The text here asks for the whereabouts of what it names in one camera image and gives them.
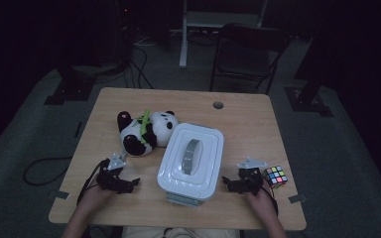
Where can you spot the black floor strip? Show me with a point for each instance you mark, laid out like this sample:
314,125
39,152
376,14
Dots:
78,129

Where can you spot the white box lid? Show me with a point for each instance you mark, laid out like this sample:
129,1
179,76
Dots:
191,162

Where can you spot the person's left hand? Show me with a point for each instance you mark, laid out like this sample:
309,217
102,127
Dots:
94,198

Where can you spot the colourful puzzle cube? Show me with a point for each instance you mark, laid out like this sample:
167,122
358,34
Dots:
275,177

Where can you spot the clear storage box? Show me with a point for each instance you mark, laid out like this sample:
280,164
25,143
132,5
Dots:
183,199

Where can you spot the black equipment tower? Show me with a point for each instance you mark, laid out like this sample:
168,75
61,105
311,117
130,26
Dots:
124,29

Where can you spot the panda plush toy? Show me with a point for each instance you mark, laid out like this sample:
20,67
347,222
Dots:
145,135

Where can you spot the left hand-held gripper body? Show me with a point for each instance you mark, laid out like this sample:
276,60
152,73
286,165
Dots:
112,178

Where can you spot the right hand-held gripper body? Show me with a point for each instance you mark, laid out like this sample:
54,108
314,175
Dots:
251,180

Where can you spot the white metal stand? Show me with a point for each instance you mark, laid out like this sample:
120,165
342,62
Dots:
191,20

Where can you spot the black stand base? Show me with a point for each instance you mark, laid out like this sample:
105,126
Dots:
71,87
307,102

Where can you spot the black folding chair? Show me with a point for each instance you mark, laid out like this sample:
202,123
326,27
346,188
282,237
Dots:
248,49

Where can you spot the person's right hand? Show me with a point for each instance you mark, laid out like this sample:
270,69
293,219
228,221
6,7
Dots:
261,205

